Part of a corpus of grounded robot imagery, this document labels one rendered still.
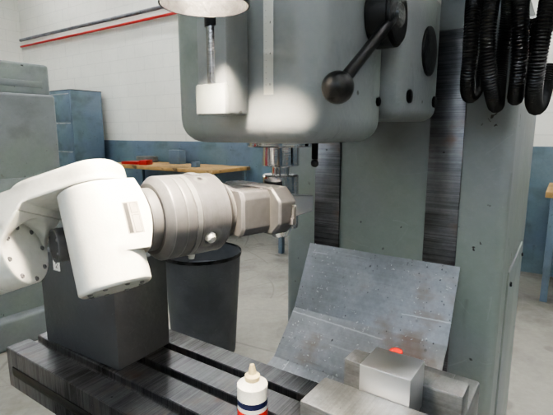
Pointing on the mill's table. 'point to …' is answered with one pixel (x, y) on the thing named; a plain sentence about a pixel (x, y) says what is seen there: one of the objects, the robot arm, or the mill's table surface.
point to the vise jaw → (348, 402)
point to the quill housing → (290, 76)
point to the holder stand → (107, 316)
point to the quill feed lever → (383, 36)
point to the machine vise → (430, 406)
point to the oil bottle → (252, 394)
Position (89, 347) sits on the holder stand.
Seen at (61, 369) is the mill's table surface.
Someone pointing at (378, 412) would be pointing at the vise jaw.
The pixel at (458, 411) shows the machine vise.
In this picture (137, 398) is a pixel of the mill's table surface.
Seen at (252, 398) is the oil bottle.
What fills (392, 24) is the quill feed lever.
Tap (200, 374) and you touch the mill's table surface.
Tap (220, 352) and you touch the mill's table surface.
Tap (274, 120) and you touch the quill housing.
